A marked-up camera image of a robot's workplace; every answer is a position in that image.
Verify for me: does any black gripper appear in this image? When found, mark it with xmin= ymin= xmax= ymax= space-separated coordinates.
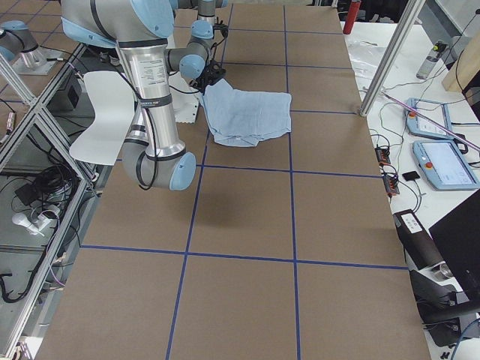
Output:
xmin=194 ymin=71 xmax=212 ymax=93

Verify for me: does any light blue button-up shirt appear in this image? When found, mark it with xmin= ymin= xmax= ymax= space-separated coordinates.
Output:
xmin=200 ymin=79 xmax=292 ymax=147

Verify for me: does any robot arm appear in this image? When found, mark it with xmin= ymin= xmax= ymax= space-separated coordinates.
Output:
xmin=61 ymin=1 xmax=227 ymax=191
xmin=169 ymin=0 xmax=228 ymax=26

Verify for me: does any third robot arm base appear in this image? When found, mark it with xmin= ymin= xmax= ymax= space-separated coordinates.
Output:
xmin=1 ymin=20 xmax=63 ymax=75

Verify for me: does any white plastic chair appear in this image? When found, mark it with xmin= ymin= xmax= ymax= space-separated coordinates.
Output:
xmin=69 ymin=70 xmax=135 ymax=166

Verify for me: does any clear plastic bag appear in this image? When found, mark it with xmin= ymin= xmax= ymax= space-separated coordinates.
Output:
xmin=346 ymin=38 xmax=386 ymax=93

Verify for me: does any red cylindrical bottle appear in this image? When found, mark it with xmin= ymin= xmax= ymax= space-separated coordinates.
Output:
xmin=343 ymin=0 xmax=362 ymax=35

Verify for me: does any grey water bottle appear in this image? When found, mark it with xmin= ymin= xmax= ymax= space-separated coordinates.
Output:
xmin=416 ymin=40 xmax=449 ymax=80

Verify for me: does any far blue teach pendant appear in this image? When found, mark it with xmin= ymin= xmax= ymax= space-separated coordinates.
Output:
xmin=403 ymin=97 xmax=456 ymax=140

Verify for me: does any blue teach pendant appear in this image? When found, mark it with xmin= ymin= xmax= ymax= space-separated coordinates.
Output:
xmin=412 ymin=139 xmax=479 ymax=191
xmin=403 ymin=97 xmax=456 ymax=140

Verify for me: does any white power strip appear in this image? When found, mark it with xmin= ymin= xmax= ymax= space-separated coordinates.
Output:
xmin=11 ymin=209 xmax=59 ymax=237

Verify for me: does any reacher grabber stick tool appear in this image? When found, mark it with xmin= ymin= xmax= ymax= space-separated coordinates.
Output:
xmin=382 ymin=91 xmax=480 ymax=153

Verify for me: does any near blue teach pendant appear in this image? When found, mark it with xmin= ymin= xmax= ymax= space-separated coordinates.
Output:
xmin=412 ymin=139 xmax=479 ymax=191

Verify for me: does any dark brown labelled box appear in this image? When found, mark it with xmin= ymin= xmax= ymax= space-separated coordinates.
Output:
xmin=393 ymin=209 xmax=443 ymax=269

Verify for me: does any black monitor screen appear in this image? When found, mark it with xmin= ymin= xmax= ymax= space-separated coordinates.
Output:
xmin=429 ymin=191 xmax=480 ymax=299

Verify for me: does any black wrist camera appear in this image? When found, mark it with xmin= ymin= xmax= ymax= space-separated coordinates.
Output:
xmin=213 ymin=22 xmax=229 ymax=38
xmin=206 ymin=61 xmax=226 ymax=84

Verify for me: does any white camera mast pedestal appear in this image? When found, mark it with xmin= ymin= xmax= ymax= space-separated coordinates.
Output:
xmin=172 ymin=90 xmax=199 ymax=124

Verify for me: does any aluminium frame post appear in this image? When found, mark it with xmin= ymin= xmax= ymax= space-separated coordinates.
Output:
xmin=358 ymin=0 xmax=425 ymax=117

